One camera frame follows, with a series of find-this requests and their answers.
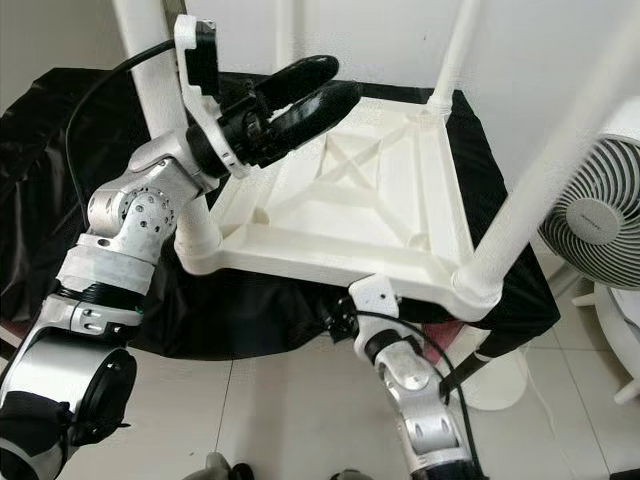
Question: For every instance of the white plastic table leg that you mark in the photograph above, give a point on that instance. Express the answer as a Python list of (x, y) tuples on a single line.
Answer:
[(455, 50), (150, 60), (285, 25), (540, 200)]

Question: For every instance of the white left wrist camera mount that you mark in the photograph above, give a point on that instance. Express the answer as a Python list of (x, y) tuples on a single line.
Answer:
[(195, 110)]

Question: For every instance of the white plastic table top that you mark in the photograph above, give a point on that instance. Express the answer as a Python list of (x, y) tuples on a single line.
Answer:
[(360, 220)]

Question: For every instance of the white standing fan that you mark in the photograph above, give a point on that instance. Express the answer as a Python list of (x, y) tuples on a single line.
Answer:
[(595, 215)]

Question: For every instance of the black metal table leg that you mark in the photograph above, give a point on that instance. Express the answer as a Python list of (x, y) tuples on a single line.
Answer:
[(465, 372)]

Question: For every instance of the grey robot foot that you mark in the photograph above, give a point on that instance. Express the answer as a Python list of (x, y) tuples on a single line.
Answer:
[(226, 467), (352, 474)]

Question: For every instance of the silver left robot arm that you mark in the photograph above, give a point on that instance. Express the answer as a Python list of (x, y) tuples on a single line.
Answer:
[(140, 215)]

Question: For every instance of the grey left robot foot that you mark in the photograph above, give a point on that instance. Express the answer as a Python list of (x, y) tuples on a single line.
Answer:
[(226, 467)]

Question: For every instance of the grey right robot foot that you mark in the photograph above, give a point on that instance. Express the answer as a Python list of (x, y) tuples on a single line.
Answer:
[(352, 474)]

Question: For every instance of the white round plastic base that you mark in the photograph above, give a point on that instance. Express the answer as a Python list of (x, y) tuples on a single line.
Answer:
[(500, 385)]

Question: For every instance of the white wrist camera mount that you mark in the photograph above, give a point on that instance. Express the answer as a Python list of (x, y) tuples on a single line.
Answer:
[(195, 110), (375, 293)]

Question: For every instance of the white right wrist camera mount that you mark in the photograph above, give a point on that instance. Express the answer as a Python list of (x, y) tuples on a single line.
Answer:
[(375, 293)]

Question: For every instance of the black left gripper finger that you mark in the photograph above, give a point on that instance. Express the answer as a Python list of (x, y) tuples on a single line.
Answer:
[(325, 108), (305, 72)]

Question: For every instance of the black table cloth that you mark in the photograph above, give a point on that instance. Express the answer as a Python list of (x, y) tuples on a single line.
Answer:
[(50, 150)]

